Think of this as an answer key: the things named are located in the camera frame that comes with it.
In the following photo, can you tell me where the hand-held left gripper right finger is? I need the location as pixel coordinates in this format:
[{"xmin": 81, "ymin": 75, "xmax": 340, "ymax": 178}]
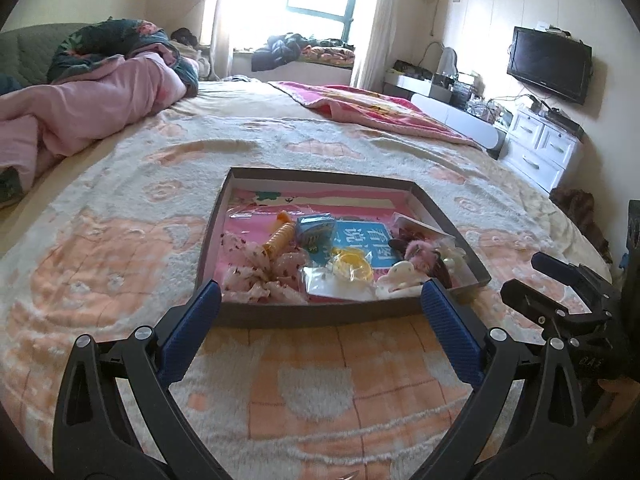
[{"xmin": 420, "ymin": 277, "xmax": 601, "ymax": 480}]

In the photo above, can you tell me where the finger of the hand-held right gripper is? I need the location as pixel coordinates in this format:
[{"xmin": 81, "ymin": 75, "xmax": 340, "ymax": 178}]
[
  {"xmin": 531, "ymin": 252, "xmax": 621, "ymax": 311},
  {"xmin": 500, "ymin": 280, "xmax": 611, "ymax": 343}
]

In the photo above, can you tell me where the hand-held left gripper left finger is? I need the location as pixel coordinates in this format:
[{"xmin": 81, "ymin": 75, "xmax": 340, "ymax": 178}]
[{"xmin": 51, "ymin": 280, "xmax": 223, "ymax": 480}]

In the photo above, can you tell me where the white hair claw clip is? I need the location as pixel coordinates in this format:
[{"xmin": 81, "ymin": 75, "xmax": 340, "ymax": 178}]
[{"xmin": 376, "ymin": 260, "xmax": 418, "ymax": 297}]

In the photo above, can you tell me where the shallow cardboard box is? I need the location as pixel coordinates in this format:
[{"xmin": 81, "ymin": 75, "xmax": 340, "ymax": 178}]
[{"xmin": 195, "ymin": 167, "xmax": 493, "ymax": 331}]

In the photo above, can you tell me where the person's right hand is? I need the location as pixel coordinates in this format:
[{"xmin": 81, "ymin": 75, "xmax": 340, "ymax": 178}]
[{"xmin": 592, "ymin": 377, "xmax": 640, "ymax": 428}]

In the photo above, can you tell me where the dark brown hair clip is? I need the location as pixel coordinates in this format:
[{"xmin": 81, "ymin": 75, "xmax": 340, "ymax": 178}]
[{"xmin": 389, "ymin": 234, "xmax": 456, "ymax": 290}]

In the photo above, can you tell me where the dark brown cloth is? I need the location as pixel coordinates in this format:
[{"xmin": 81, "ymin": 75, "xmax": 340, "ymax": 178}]
[{"xmin": 550, "ymin": 187, "xmax": 612, "ymax": 263}]

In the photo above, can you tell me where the cream bow hair clip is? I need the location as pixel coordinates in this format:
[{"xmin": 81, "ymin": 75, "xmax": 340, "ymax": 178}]
[{"xmin": 440, "ymin": 242, "xmax": 468, "ymax": 268}]

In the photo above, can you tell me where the pink fluffy hair clip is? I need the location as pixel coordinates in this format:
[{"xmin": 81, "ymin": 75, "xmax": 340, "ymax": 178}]
[{"xmin": 400, "ymin": 240, "xmax": 441, "ymax": 271}]

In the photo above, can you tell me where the sheer red-dotted scrunchie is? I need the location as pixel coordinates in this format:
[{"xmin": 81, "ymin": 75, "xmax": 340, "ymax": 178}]
[{"xmin": 220, "ymin": 230, "xmax": 311, "ymax": 306}]

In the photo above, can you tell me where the clear packet with card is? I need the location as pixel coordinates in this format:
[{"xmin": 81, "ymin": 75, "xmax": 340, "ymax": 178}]
[{"xmin": 392, "ymin": 212, "xmax": 451, "ymax": 241}]

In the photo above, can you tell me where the pink book with blue label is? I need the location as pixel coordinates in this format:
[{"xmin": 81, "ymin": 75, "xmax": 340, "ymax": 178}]
[{"xmin": 222, "ymin": 185, "xmax": 426, "ymax": 301}]

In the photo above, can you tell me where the white drawer cabinet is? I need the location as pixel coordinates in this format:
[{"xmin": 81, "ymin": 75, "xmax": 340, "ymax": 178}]
[{"xmin": 500, "ymin": 107, "xmax": 585, "ymax": 193}]

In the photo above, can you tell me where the clear plastic packet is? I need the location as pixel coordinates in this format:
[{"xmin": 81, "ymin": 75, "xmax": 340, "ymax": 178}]
[{"xmin": 301, "ymin": 262, "xmax": 377, "ymax": 302}]

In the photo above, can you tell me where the black set-top box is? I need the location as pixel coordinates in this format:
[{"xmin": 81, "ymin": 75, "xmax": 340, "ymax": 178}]
[{"xmin": 547, "ymin": 110, "xmax": 583, "ymax": 136}]

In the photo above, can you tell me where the small blue box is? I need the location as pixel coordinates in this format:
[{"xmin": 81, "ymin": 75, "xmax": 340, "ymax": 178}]
[{"xmin": 295, "ymin": 215, "xmax": 336, "ymax": 256}]

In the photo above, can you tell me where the white desk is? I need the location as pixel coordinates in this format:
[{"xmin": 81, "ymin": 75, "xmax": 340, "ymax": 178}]
[{"xmin": 384, "ymin": 70, "xmax": 508, "ymax": 158}]

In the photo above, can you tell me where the black television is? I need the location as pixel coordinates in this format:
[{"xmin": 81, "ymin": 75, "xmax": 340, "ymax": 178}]
[{"xmin": 506, "ymin": 26, "xmax": 593, "ymax": 106}]

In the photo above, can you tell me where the pink printed blanket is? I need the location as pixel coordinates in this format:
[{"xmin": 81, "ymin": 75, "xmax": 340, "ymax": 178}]
[{"xmin": 270, "ymin": 80, "xmax": 483, "ymax": 148}]

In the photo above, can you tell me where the pink quilt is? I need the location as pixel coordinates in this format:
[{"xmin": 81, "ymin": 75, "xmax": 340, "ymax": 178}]
[{"xmin": 0, "ymin": 50, "xmax": 186, "ymax": 206}]

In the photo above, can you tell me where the dark clothing pile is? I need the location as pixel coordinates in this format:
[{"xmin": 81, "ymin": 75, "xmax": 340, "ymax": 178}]
[{"xmin": 250, "ymin": 34, "xmax": 357, "ymax": 72}]

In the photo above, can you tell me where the dark floral duvet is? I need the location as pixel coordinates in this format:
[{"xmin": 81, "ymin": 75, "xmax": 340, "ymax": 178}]
[{"xmin": 47, "ymin": 19, "xmax": 201, "ymax": 98}]

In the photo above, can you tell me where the cream curtain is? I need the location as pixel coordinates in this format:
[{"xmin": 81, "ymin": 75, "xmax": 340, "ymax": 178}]
[
  {"xmin": 350, "ymin": 0, "xmax": 401, "ymax": 93},
  {"xmin": 200, "ymin": 0, "xmax": 236, "ymax": 81}
]

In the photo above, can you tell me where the yellow spiral hair tie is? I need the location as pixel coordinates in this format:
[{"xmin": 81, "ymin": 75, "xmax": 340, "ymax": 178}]
[{"xmin": 327, "ymin": 249, "xmax": 373, "ymax": 283}]

